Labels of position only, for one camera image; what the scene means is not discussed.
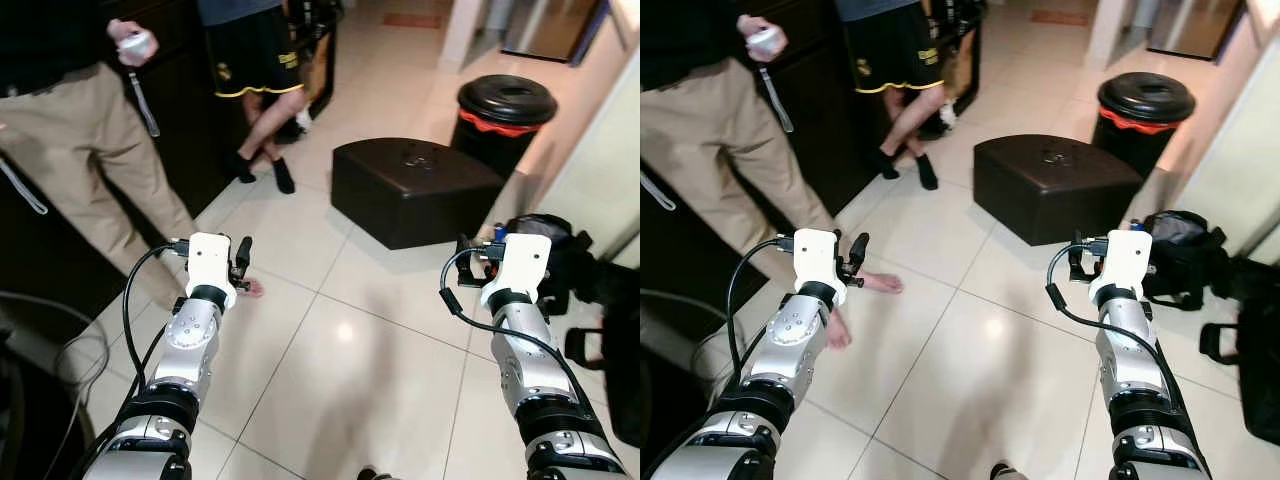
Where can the red floor mat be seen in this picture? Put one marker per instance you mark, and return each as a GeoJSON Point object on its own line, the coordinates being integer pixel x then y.
{"type": "Point", "coordinates": [1060, 17]}
{"type": "Point", "coordinates": [412, 20]}

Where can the large black bag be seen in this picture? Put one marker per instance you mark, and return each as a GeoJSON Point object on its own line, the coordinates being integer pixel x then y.
{"type": "Point", "coordinates": [1260, 360]}
{"type": "Point", "coordinates": [625, 350]}

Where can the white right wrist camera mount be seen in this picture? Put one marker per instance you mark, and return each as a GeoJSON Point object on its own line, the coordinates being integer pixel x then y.
{"type": "Point", "coordinates": [1125, 258]}
{"type": "Point", "coordinates": [525, 262]}

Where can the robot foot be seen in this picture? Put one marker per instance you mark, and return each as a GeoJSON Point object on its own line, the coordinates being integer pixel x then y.
{"type": "Point", "coordinates": [1008, 472]}

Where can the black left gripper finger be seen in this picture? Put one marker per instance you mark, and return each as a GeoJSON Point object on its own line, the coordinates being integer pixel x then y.
{"type": "Point", "coordinates": [245, 250]}
{"type": "Point", "coordinates": [860, 248]}

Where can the person's hand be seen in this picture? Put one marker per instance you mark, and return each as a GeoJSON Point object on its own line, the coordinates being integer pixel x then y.
{"type": "Point", "coordinates": [746, 30]}
{"type": "Point", "coordinates": [115, 35]}

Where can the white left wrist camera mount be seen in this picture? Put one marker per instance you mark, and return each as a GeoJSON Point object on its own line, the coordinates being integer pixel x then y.
{"type": "Point", "coordinates": [208, 260]}
{"type": "Point", "coordinates": [815, 255]}

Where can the black rubbish bin red liner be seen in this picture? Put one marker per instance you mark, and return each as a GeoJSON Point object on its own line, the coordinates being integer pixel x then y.
{"type": "Point", "coordinates": [1145, 98]}
{"type": "Point", "coordinates": [505, 100]}

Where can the dark brown leather ottoman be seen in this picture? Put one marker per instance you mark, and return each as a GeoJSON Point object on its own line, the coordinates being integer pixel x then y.
{"type": "Point", "coordinates": [410, 190]}
{"type": "Point", "coordinates": [1050, 185]}

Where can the white handheld controller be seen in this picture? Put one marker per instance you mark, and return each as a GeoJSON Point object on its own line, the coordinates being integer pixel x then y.
{"type": "Point", "coordinates": [138, 45]}
{"type": "Point", "coordinates": [767, 42]}

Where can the small black open bag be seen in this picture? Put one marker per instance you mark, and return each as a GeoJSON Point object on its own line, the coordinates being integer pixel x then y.
{"type": "Point", "coordinates": [567, 250]}
{"type": "Point", "coordinates": [1185, 255]}

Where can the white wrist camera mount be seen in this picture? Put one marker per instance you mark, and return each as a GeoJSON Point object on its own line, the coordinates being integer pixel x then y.
{"type": "Point", "coordinates": [208, 260]}
{"type": "Point", "coordinates": [525, 262]}
{"type": "Point", "coordinates": [815, 255]}
{"type": "Point", "coordinates": [1125, 258]}

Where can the person in khaki trousers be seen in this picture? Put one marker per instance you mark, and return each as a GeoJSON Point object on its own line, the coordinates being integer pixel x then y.
{"type": "Point", "coordinates": [700, 120]}
{"type": "Point", "coordinates": [70, 120]}

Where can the person in black shorts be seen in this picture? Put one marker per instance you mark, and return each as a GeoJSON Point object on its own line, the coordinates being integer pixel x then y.
{"type": "Point", "coordinates": [890, 50]}
{"type": "Point", "coordinates": [250, 50]}

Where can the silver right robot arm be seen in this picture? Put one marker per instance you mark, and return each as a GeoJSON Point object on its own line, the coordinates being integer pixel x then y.
{"type": "Point", "coordinates": [1130, 350]}
{"type": "Point", "coordinates": [525, 350]}

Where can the glass door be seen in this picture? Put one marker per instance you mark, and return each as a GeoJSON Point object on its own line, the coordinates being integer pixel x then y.
{"type": "Point", "coordinates": [550, 30]}
{"type": "Point", "coordinates": [1195, 28]}

